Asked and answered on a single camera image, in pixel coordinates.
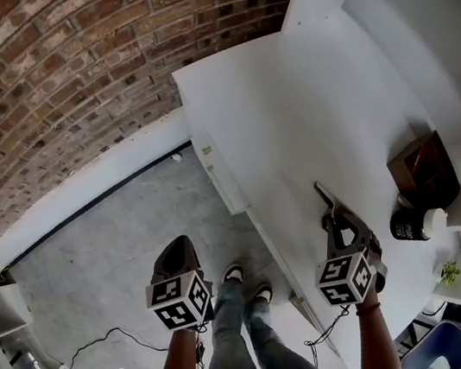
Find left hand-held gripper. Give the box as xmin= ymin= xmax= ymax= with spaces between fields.
xmin=136 ymin=232 xmax=219 ymax=337

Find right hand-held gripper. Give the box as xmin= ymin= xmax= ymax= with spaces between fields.
xmin=299 ymin=171 xmax=394 ymax=310

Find person's right forearm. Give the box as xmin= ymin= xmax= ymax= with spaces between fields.
xmin=348 ymin=296 xmax=404 ymax=369

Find person's black white left shoe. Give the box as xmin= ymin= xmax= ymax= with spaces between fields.
xmin=218 ymin=260 xmax=248 ymax=287

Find person's black white shoe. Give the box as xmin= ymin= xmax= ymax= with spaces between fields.
xmin=250 ymin=280 xmax=275 ymax=308
xmin=218 ymin=260 xmax=248 ymax=287

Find person's blue jeans legs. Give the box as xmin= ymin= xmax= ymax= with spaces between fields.
xmin=184 ymin=268 xmax=332 ymax=369

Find black cup with white lid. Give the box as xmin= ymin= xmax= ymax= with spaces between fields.
xmin=387 ymin=200 xmax=452 ymax=246

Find person's black white right shoe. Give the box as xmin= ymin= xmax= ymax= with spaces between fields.
xmin=250 ymin=280 xmax=275 ymax=308

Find brown cardboard box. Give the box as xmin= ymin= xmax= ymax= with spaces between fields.
xmin=382 ymin=127 xmax=461 ymax=218

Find white desk side cabinet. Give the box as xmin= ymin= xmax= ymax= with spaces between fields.
xmin=189 ymin=127 xmax=254 ymax=220

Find dark wristband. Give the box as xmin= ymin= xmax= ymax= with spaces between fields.
xmin=354 ymin=302 xmax=384 ymax=317

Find small green plant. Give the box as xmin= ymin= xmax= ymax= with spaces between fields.
xmin=437 ymin=258 xmax=461 ymax=288

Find white shelf unit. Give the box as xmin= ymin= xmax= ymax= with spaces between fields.
xmin=276 ymin=0 xmax=461 ymax=254

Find blue chair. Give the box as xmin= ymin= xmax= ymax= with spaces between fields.
xmin=393 ymin=317 xmax=461 ymax=369

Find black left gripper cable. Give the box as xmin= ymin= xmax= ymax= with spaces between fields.
xmin=186 ymin=322 xmax=213 ymax=369

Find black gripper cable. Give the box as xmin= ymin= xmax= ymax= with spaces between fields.
xmin=299 ymin=302 xmax=360 ymax=369
xmin=186 ymin=322 xmax=213 ymax=369

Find long black floor cable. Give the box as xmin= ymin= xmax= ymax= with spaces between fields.
xmin=64 ymin=318 xmax=171 ymax=369

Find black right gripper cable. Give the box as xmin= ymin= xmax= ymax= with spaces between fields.
xmin=299 ymin=302 xmax=360 ymax=369

